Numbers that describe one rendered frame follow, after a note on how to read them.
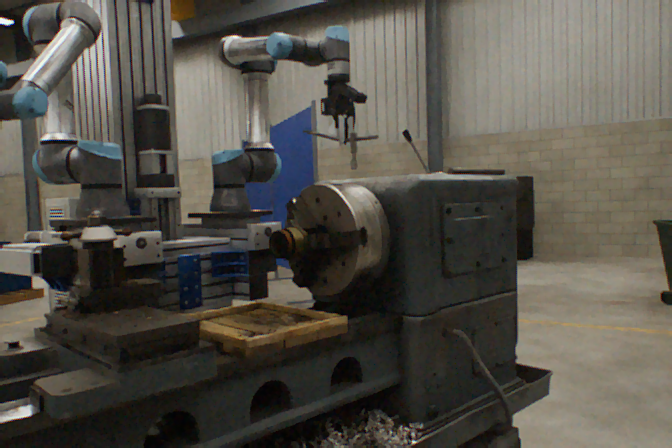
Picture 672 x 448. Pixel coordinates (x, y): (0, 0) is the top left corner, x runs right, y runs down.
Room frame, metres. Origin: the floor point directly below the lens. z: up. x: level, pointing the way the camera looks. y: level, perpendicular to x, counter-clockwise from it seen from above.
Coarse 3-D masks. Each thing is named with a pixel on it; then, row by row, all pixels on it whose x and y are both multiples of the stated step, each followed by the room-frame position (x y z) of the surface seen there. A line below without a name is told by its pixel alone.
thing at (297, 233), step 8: (280, 232) 1.43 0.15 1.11; (288, 232) 1.45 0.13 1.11; (296, 232) 1.45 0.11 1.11; (304, 232) 1.46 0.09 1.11; (272, 240) 1.46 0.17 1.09; (280, 240) 1.49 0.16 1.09; (288, 240) 1.42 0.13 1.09; (296, 240) 1.44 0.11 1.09; (304, 240) 1.45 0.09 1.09; (272, 248) 1.46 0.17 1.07; (280, 248) 1.49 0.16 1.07; (288, 248) 1.42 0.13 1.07; (296, 248) 1.43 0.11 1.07; (304, 248) 1.45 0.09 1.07; (280, 256) 1.43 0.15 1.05; (288, 256) 1.44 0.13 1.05; (296, 256) 1.45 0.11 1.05
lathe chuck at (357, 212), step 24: (312, 192) 1.56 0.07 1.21; (336, 192) 1.49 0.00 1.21; (360, 192) 1.53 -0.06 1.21; (312, 216) 1.56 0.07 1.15; (336, 216) 1.49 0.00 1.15; (360, 216) 1.45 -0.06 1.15; (336, 264) 1.49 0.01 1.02; (360, 264) 1.45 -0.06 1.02; (312, 288) 1.57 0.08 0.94; (336, 288) 1.49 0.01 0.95; (360, 288) 1.54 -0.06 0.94
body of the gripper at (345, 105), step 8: (328, 80) 1.79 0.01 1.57; (336, 80) 1.79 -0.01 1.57; (344, 80) 1.79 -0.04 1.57; (328, 88) 1.81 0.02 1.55; (328, 96) 1.81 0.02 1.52; (336, 96) 1.77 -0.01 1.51; (344, 96) 1.77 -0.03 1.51; (328, 104) 1.80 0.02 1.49; (336, 104) 1.77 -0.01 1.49; (344, 104) 1.78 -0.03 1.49; (352, 104) 1.80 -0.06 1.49; (328, 112) 1.79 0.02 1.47; (344, 112) 1.79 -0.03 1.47
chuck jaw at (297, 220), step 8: (296, 200) 1.56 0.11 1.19; (288, 208) 1.57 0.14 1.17; (296, 208) 1.55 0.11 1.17; (304, 208) 1.56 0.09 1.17; (288, 216) 1.54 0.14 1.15; (296, 216) 1.52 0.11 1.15; (304, 216) 1.54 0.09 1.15; (288, 224) 1.51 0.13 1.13; (296, 224) 1.50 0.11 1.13; (304, 224) 1.52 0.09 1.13; (312, 224) 1.54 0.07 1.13; (312, 232) 1.56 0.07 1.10
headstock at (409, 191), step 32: (384, 192) 1.57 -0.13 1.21; (416, 192) 1.51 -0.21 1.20; (448, 192) 1.62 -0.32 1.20; (480, 192) 1.74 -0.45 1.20; (512, 192) 1.88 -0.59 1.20; (416, 224) 1.51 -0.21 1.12; (448, 224) 1.61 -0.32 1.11; (480, 224) 1.73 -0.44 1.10; (512, 224) 1.89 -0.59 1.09; (416, 256) 1.51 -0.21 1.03; (448, 256) 1.61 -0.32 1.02; (480, 256) 1.73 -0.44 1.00; (512, 256) 1.88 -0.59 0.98; (384, 288) 1.58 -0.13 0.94; (416, 288) 1.51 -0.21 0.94; (448, 288) 1.62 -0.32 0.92; (480, 288) 1.74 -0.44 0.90; (512, 288) 1.88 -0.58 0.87
